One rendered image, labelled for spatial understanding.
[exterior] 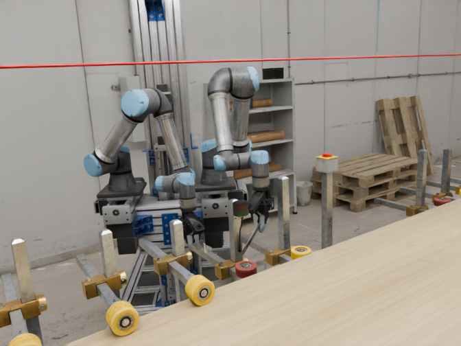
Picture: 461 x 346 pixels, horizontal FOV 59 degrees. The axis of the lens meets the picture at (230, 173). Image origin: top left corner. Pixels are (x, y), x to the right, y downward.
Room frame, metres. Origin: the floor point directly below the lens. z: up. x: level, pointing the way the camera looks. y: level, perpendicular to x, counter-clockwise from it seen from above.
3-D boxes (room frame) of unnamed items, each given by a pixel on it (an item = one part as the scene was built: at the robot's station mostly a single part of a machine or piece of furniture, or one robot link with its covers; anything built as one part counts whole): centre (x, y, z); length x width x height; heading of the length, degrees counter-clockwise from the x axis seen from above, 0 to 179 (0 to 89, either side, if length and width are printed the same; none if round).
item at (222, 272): (1.50, 0.01, 0.85); 0.13 x 0.06 x 0.05; 122
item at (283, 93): (4.46, -0.26, 0.78); 0.90 x 0.45 x 1.55; 122
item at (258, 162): (1.72, -0.13, 1.22); 0.09 x 0.08 x 0.11; 11
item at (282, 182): (1.64, -0.22, 0.93); 0.03 x 0.03 x 0.48; 32
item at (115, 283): (1.23, 0.43, 0.95); 0.13 x 0.06 x 0.05; 122
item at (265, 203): (1.73, -0.13, 1.06); 0.09 x 0.08 x 0.12; 142
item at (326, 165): (1.78, -0.44, 1.18); 0.07 x 0.07 x 0.08; 32
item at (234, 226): (1.51, -0.01, 0.89); 0.03 x 0.03 x 0.48; 32
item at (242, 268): (1.39, -0.04, 0.85); 0.08 x 0.08 x 0.11
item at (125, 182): (2.12, 0.59, 1.09); 0.15 x 0.15 x 0.10
